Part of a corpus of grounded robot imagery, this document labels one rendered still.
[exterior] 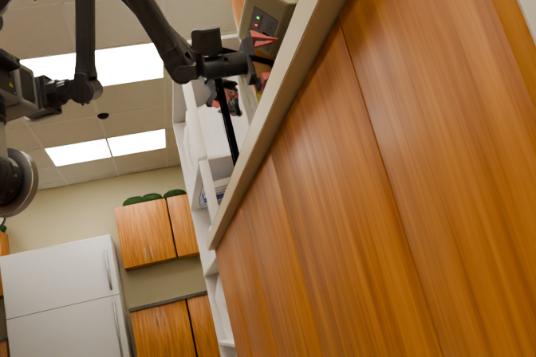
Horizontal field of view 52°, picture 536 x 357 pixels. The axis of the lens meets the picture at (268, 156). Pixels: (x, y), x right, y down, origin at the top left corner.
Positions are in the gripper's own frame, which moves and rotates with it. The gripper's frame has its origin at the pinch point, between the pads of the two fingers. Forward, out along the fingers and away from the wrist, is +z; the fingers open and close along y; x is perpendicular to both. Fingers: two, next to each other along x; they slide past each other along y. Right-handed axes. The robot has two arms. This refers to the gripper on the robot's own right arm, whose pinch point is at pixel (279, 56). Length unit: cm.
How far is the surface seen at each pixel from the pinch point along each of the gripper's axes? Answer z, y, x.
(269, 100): -18, -30, -46
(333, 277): -15, -58, -45
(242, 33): 1.5, 28.5, 36.5
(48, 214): -160, 115, 563
